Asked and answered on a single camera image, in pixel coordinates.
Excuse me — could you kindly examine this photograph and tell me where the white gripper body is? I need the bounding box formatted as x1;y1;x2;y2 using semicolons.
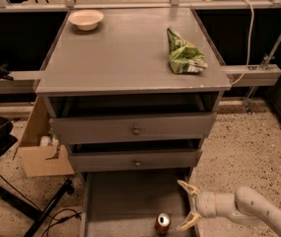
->
195;192;217;218

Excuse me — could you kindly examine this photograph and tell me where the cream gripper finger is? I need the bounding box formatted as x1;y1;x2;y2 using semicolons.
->
177;180;200;198
176;211;202;231

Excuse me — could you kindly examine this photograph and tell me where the red coke can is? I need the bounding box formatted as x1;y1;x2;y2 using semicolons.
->
155;213;171;236

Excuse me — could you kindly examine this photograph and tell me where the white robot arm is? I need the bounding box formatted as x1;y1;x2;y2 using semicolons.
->
177;180;281;237

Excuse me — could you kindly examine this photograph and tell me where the grey open bottom drawer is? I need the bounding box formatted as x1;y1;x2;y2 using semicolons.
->
79;169;197;237

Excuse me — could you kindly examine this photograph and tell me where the grey middle drawer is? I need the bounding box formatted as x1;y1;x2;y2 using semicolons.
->
68;149;202;172

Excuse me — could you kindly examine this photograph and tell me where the grey drawer cabinet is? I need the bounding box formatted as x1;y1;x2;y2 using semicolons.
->
35;6;232;180

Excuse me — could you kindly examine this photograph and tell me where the grey top drawer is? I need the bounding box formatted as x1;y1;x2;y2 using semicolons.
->
49;113;216;144

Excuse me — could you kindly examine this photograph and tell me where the green chip bag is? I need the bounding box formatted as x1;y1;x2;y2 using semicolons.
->
167;28;207;74

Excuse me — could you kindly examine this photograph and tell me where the cardboard box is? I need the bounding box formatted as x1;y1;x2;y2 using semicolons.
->
18;97;74;177

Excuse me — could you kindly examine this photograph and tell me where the white bowl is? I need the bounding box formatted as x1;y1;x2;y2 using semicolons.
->
68;10;104;31

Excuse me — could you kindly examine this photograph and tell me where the black chair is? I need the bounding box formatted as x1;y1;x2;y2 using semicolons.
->
0;117;74;237

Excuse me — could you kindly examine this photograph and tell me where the black floor cable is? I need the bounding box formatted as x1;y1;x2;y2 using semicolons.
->
0;165;83;237

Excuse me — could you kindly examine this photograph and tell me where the white hanging cable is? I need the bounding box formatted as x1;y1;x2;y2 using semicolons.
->
230;0;255;86

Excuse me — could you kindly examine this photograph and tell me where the grey metal rail frame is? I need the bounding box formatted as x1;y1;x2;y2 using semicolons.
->
0;0;281;88

